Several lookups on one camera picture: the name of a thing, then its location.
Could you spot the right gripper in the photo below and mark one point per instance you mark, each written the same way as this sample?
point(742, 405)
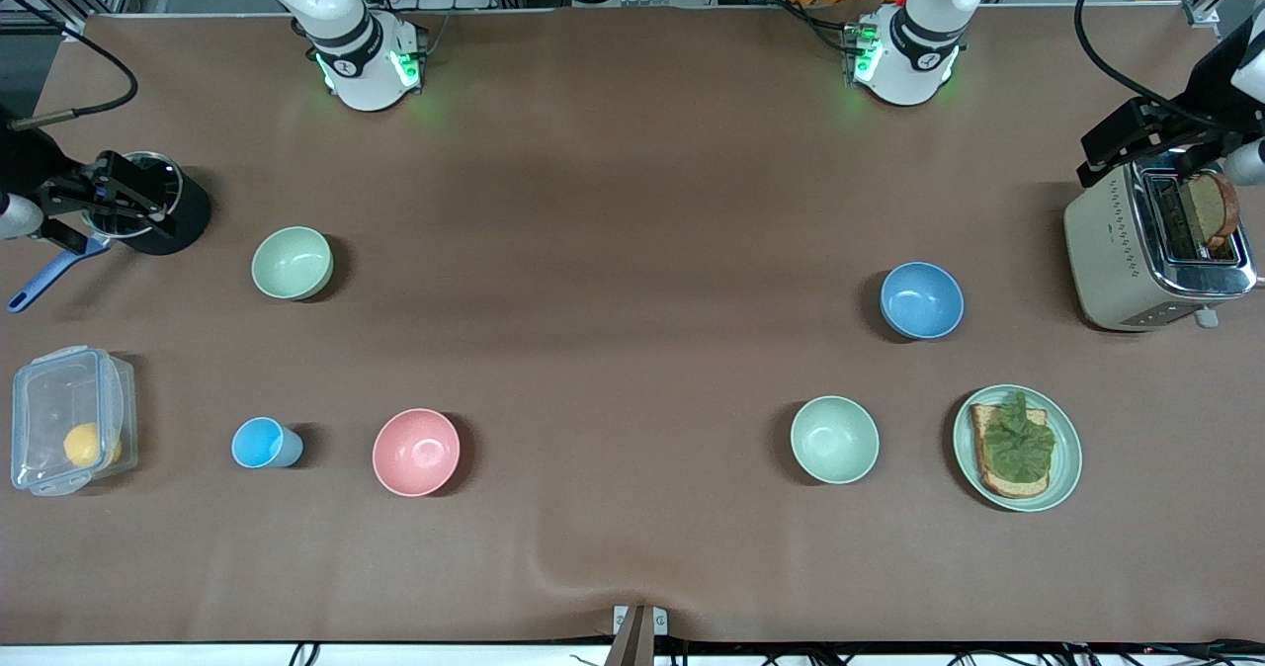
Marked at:
point(22, 162)

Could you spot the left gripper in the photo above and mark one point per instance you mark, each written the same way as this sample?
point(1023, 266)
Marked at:
point(1208, 92)

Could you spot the light green bowl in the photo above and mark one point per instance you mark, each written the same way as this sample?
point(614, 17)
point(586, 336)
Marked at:
point(292, 263)
point(834, 439)

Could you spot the blue bowl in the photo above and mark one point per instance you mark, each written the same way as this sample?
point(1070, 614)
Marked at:
point(921, 300)

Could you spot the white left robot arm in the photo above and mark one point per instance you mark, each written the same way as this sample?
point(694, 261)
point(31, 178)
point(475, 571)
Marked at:
point(909, 63)

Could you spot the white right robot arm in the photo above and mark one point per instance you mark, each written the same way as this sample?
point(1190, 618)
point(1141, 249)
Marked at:
point(361, 73)

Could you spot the pink bowl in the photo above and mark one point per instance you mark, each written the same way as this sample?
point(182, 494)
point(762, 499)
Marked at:
point(416, 453)

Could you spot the glass lid with blue knob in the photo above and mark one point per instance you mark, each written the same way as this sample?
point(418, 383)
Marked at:
point(163, 174)

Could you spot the brown bread slice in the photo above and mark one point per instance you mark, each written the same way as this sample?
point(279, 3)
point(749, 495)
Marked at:
point(1211, 207)

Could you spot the beige and chrome toaster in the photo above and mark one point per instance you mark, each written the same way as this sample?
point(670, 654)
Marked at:
point(1107, 251)

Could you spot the clear plastic lidded container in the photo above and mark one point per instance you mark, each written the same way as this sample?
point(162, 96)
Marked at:
point(49, 399)

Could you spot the yellow lemon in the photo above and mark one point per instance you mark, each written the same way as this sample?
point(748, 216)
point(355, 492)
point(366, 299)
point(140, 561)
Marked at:
point(84, 446)

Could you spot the blue plastic cup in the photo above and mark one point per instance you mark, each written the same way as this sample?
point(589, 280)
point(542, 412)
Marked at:
point(259, 444)

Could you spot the toast slice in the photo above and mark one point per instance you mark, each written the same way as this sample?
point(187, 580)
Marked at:
point(988, 429)

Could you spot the green lettuce leaf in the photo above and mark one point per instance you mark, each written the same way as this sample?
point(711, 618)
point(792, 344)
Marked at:
point(1018, 444)

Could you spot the light green plate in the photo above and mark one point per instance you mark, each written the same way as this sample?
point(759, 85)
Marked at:
point(1067, 468)

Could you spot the brown table cloth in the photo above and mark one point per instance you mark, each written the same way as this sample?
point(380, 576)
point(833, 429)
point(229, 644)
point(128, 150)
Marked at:
point(632, 399)

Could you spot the metal table bracket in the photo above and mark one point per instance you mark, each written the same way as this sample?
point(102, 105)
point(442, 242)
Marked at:
point(637, 631)

